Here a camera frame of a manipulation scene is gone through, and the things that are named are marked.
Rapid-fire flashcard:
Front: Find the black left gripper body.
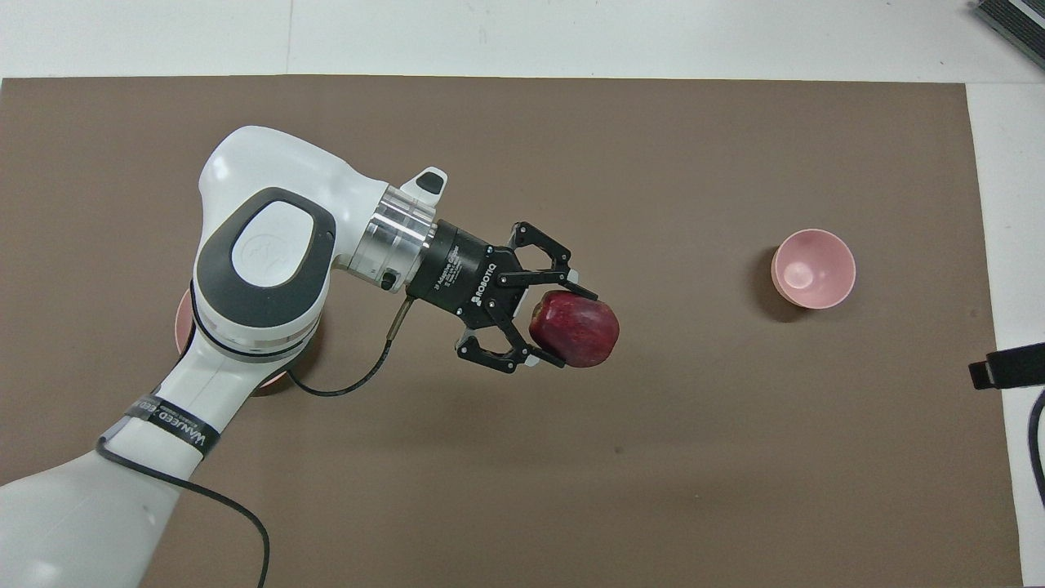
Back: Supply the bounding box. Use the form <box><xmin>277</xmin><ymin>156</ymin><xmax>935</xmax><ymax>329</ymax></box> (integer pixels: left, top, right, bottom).
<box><xmin>405</xmin><ymin>218</ymin><xmax>533</xmax><ymax>332</ymax></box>

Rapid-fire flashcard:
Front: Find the dark red apple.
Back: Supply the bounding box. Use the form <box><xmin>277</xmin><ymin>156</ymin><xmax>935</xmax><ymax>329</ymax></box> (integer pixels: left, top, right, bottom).
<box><xmin>528</xmin><ymin>290</ymin><xmax>620</xmax><ymax>370</ymax></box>

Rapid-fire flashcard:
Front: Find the pink small bowl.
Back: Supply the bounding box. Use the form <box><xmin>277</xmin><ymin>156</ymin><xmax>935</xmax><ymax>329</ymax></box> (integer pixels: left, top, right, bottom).
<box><xmin>771</xmin><ymin>229</ymin><xmax>857</xmax><ymax>310</ymax></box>

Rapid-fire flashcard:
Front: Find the pink round plate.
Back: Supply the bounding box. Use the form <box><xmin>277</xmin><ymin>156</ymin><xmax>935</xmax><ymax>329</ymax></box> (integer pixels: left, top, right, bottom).
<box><xmin>175</xmin><ymin>287</ymin><xmax>291</xmax><ymax>399</ymax></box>

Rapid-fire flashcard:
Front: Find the brown table mat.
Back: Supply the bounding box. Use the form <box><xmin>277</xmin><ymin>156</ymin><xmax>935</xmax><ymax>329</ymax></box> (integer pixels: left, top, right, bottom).
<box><xmin>0</xmin><ymin>75</ymin><xmax>1024</xmax><ymax>588</ymax></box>

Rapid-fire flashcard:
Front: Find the grey ribbed device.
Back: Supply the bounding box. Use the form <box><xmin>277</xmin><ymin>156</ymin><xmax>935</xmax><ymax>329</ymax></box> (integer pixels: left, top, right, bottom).
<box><xmin>973</xmin><ymin>0</ymin><xmax>1045</xmax><ymax>70</ymax></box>

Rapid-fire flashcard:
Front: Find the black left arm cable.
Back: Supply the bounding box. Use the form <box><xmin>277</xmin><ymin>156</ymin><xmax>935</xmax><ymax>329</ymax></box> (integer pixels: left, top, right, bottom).
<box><xmin>96</xmin><ymin>296</ymin><xmax>418</xmax><ymax>588</ymax></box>

